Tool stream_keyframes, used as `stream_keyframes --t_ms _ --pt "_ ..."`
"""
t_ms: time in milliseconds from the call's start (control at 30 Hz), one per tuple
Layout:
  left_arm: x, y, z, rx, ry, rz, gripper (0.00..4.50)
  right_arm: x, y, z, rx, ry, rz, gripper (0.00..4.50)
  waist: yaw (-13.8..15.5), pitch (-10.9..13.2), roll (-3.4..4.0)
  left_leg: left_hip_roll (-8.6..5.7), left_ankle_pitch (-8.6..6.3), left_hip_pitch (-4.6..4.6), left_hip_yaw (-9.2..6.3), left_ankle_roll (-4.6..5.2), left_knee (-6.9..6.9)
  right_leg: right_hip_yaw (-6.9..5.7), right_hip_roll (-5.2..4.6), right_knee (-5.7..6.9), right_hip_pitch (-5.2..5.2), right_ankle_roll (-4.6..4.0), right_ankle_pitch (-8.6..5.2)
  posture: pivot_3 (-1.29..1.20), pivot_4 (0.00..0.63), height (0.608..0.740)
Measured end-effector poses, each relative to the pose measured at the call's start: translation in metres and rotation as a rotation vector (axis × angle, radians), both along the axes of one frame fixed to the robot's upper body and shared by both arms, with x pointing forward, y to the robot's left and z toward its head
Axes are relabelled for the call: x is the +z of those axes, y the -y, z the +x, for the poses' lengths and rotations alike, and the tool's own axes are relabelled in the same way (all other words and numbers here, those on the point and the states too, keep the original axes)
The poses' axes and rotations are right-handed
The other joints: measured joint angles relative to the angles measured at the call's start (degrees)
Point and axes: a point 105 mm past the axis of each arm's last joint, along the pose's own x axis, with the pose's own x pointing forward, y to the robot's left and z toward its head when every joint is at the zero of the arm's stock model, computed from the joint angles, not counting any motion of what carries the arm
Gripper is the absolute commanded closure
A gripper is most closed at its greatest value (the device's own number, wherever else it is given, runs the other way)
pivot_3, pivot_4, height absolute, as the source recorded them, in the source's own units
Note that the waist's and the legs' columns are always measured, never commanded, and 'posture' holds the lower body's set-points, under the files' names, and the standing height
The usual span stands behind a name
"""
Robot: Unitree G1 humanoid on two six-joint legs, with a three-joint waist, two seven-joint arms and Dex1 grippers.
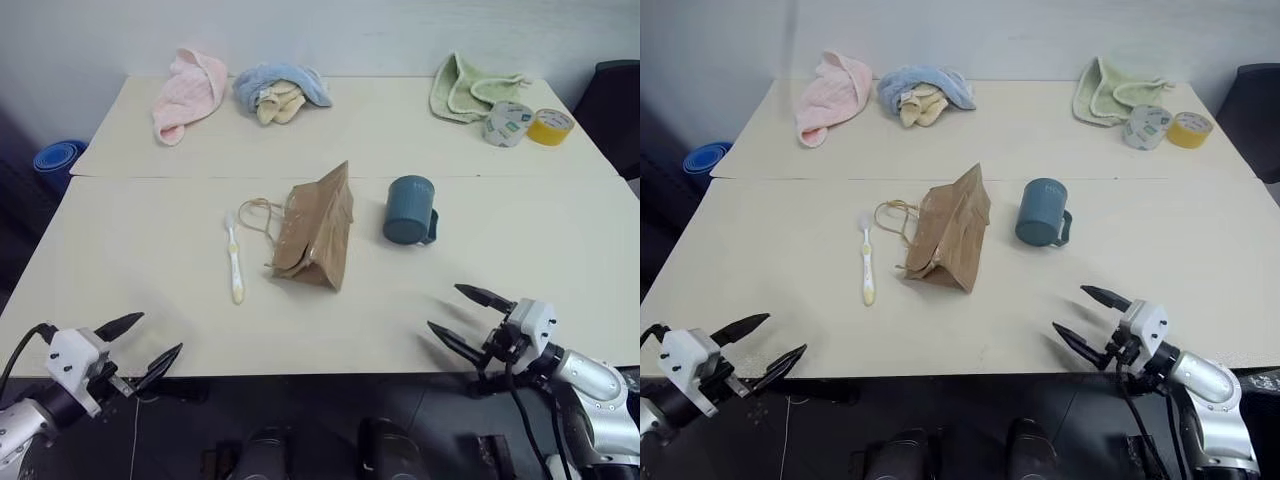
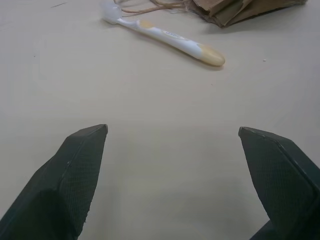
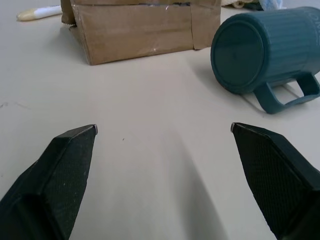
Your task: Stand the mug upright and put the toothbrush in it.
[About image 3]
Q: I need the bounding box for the white and yellow tube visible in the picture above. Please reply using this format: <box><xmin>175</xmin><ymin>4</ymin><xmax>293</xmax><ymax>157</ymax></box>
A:
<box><xmin>16</xmin><ymin>5</ymin><xmax>62</xmax><ymax>22</ymax></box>

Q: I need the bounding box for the teal ribbed plastic mug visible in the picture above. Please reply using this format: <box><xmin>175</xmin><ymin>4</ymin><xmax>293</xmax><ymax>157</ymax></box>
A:
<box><xmin>210</xmin><ymin>5</ymin><xmax>320</xmax><ymax>115</ymax></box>

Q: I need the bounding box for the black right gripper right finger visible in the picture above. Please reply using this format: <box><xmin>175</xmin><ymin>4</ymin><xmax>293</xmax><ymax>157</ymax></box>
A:
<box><xmin>230</xmin><ymin>122</ymin><xmax>320</xmax><ymax>240</ymax></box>

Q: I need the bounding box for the cream and blue towel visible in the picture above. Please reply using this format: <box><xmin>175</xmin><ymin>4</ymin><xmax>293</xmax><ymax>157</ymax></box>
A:
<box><xmin>220</xmin><ymin>0</ymin><xmax>286</xmax><ymax>12</ymax></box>

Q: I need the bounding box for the brown cardboard box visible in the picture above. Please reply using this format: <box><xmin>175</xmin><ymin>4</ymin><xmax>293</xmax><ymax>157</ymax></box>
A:
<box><xmin>60</xmin><ymin>0</ymin><xmax>222</xmax><ymax>66</ymax></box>

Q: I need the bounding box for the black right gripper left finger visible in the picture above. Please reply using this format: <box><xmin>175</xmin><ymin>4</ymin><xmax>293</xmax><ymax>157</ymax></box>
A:
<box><xmin>0</xmin><ymin>123</ymin><xmax>99</xmax><ymax>240</ymax></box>

